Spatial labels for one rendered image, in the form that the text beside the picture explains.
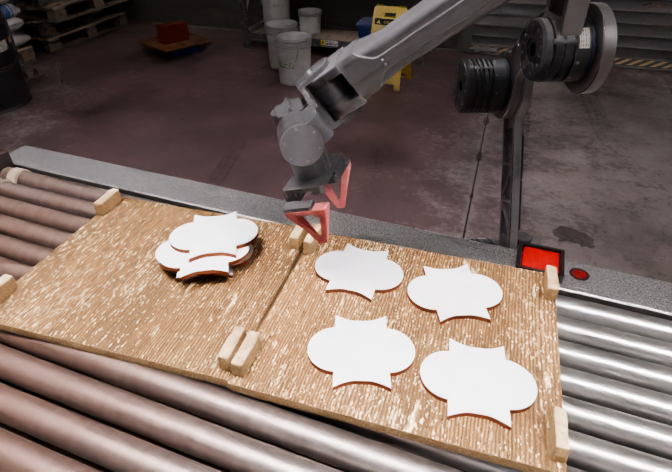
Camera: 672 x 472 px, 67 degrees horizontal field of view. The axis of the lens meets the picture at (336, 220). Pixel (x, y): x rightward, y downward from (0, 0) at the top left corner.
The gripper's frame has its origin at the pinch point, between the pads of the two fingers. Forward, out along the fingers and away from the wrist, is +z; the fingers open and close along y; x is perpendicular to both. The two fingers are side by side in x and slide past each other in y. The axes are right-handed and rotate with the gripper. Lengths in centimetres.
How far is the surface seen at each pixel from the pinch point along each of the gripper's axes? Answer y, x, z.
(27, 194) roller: -4, -68, -11
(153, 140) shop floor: -192, -207, 49
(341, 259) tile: 0.9, -0.4, 7.4
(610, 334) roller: 3.5, 38.5, 22.2
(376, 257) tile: -1.3, 4.8, 9.1
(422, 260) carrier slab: -3.7, 11.6, 12.2
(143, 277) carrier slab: 13.4, -28.7, -1.1
